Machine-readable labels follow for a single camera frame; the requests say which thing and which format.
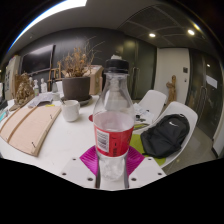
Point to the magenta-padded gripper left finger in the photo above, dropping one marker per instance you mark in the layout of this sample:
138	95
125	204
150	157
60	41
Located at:
88	160

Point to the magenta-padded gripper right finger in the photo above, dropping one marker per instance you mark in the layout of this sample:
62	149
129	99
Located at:
135	160

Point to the clear red-labelled drink bottle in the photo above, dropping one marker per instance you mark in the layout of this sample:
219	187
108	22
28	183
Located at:
113	133

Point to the green seat cushion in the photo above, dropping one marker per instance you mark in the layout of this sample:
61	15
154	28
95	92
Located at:
140	126
136	143

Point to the black backpack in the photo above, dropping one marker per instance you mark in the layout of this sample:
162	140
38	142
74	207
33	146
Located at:
166	136

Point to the flat round red coaster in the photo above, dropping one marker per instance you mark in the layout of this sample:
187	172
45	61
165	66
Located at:
90	118

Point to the loose paper sheets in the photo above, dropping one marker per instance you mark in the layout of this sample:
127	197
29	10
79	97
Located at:
141	110

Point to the white mug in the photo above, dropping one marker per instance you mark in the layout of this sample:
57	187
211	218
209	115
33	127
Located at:
70	111

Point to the grey plant saucer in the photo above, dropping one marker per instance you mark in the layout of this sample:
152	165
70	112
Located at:
85	101

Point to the white plastic chair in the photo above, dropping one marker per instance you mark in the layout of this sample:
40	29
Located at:
153	100
180	108

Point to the tan wooden drawing board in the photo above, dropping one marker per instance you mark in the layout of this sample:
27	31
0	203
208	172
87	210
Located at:
30	128

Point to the yellow tape strip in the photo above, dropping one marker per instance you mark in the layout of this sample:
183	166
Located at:
50	105

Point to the dried plant in grey pot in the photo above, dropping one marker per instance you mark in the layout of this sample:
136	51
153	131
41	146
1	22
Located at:
76	88

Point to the newspaper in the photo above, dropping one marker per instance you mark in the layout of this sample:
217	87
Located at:
40	99

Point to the cardboard box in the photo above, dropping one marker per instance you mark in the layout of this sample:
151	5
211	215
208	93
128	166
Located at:
96	80

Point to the wooden mannequin figure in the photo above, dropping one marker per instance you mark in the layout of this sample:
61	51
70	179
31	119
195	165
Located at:
171	88

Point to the small white statuette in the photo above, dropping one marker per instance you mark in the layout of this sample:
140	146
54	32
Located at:
44	86

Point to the white spray bottle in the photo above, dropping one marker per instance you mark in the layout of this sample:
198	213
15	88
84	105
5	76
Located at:
36	90

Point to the wooden easel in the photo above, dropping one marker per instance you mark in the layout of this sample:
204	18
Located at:
50	75

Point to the white cabinet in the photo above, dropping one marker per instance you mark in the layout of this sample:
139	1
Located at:
11	73

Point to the round ceiling spotlight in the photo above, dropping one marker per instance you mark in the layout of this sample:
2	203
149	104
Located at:
191	32
152	35

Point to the ceiling light strip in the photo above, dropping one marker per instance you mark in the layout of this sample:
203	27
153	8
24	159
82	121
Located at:
50	11

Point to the black wall screen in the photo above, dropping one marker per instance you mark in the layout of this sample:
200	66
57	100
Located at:
36	60

